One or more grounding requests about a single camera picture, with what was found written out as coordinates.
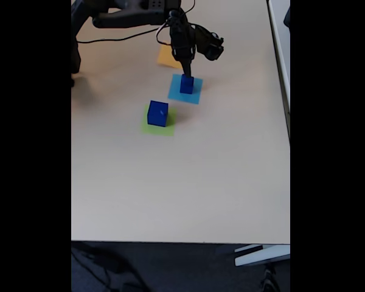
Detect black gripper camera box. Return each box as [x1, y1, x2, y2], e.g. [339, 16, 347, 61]
[194, 26, 225, 61]

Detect thin arm servo wire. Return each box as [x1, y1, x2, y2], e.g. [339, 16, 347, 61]
[155, 21, 173, 47]

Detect large blue cube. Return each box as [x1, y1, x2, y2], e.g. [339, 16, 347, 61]
[147, 100, 169, 127]

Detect blue paper square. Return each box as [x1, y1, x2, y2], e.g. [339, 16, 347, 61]
[167, 73, 204, 105]

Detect orange paper square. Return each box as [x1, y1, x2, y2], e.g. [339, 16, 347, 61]
[156, 44, 185, 69]

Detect white table foot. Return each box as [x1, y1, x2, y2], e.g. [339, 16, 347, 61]
[234, 244, 291, 268]

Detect black floor cables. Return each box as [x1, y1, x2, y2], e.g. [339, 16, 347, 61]
[71, 243, 147, 292]

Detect medium blue cube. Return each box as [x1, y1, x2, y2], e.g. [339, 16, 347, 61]
[179, 78, 195, 94]

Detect green paper square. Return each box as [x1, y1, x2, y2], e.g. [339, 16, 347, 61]
[141, 105, 178, 137]

